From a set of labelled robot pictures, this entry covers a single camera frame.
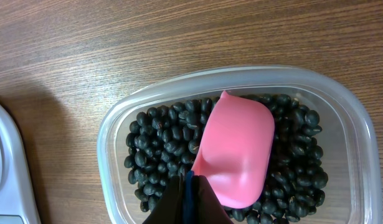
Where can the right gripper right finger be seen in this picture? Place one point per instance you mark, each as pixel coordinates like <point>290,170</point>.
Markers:
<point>208,209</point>

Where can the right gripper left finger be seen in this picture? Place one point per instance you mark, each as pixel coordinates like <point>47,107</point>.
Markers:
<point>169,208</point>

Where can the pink scoop with blue handle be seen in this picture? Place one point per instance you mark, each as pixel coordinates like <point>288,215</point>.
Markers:
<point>233,154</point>

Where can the white digital kitchen scale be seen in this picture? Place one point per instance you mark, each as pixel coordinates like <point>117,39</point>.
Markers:
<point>17,202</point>

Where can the black beans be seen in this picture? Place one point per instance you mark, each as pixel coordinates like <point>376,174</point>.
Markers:
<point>163,142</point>

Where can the clear plastic container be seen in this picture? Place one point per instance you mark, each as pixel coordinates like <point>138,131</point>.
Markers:
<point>351,158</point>

